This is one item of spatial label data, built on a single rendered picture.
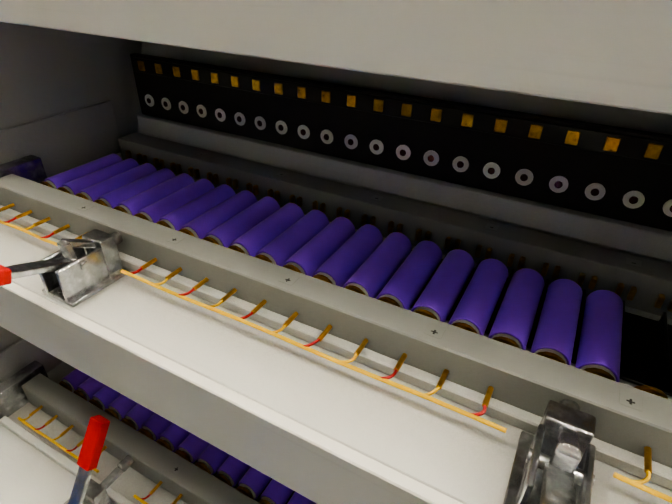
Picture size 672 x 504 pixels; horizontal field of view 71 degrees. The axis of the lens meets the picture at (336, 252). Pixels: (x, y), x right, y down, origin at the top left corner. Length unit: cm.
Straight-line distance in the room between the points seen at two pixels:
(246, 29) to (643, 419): 22
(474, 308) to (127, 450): 29
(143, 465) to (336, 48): 34
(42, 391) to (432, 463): 37
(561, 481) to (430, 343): 7
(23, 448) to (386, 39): 43
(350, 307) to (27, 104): 33
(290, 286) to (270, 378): 5
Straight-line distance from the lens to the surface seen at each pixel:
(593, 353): 25
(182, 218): 34
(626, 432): 23
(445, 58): 17
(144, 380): 28
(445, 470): 21
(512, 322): 25
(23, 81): 47
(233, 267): 27
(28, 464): 49
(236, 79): 40
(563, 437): 20
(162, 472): 41
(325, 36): 19
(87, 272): 31
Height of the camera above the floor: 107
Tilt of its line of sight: 17 degrees down
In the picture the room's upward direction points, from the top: 10 degrees clockwise
